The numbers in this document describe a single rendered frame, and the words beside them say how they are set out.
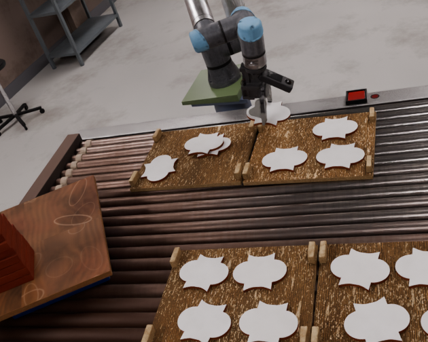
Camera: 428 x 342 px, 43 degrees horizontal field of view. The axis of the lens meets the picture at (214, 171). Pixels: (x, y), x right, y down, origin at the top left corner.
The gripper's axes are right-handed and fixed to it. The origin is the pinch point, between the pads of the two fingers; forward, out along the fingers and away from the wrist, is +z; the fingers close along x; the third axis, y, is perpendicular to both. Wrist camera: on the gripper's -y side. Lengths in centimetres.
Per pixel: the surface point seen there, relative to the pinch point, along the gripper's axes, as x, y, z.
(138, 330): 83, 21, 6
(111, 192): 27, 55, 16
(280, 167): 20.9, -7.0, 5.7
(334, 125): -0.9, -22.1, 5.9
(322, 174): 23.9, -20.5, 4.8
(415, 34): -248, -60, 121
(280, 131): -1.5, -3.2, 9.4
